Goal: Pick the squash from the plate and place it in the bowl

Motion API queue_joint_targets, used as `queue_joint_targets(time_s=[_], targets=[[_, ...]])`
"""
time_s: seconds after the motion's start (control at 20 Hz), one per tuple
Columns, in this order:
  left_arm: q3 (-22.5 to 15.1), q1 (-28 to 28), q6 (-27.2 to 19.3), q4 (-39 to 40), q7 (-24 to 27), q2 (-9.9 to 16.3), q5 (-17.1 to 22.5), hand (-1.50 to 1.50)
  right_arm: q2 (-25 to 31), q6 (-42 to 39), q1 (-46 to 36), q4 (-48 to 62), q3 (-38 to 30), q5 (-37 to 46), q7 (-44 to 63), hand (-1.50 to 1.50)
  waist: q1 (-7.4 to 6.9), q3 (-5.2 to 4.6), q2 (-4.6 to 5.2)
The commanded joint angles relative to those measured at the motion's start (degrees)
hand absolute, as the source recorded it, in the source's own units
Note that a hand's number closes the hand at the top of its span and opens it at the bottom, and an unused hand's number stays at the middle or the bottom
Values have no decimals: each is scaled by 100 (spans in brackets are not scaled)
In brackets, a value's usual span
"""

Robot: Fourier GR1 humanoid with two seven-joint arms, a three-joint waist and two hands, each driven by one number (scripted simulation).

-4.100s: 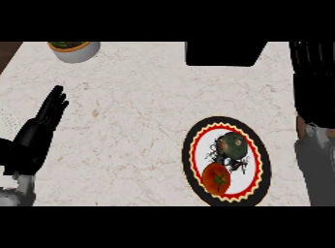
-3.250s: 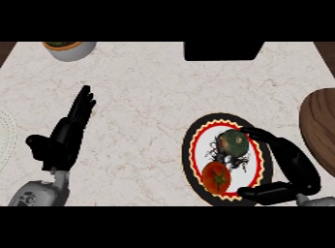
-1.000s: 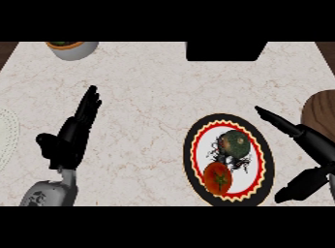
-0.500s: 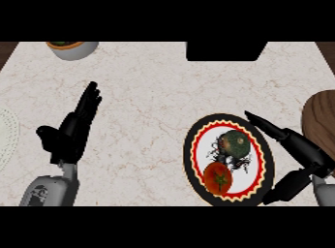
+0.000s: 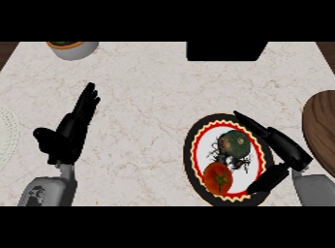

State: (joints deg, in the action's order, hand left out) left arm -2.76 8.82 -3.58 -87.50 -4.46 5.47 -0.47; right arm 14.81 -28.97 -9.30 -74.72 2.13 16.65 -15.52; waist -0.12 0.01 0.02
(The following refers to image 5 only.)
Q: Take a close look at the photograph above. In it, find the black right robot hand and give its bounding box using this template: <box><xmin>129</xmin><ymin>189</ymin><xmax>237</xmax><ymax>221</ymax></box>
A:
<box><xmin>232</xmin><ymin>110</ymin><xmax>315</xmax><ymax>196</ymax></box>

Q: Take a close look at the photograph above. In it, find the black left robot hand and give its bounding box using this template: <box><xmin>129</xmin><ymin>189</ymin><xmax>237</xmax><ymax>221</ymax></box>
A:
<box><xmin>32</xmin><ymin>81</ymin><xmax>102</xmax><ymax>166</ymax></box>

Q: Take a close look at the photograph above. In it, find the green squash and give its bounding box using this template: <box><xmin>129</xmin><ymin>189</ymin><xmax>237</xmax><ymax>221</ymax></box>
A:
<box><xmin>220</xmin><ymin>130</ymin><xmax>254</xmax><ymax>160</ymax></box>

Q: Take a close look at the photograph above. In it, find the brown wooden bowl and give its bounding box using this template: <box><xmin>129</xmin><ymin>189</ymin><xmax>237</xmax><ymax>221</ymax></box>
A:
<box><xmin>301</xmin><ymin>90</ymin><xmax>335</xmax><ymax>190</ymax></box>

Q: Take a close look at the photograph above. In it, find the black red patterned plate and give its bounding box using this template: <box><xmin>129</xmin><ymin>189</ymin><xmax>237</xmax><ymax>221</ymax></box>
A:
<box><xmin>182</xmin><ymin>112</ymin><xmax>275</xmax><ymax>207</ymax></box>

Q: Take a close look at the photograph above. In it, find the red tomato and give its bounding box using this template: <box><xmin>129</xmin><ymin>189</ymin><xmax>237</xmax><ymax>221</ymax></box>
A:
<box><xmin>204</xmin><ymin>161</ymin><xmax>235</xmax><ymax>197</ymax></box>

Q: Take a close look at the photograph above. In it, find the grey pot with orange rim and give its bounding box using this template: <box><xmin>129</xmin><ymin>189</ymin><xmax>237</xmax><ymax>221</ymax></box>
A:
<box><xmin>45</xmin><ymin>41</ymin><xmax>101</xmax><ymax>61</ymax></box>

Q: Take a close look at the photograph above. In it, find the black appliance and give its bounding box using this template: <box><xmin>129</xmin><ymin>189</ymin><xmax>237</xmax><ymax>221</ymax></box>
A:
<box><xmin>185</xmin><ymin>41</ymin><xmax>270</xmax><ymax>62</ymax></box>

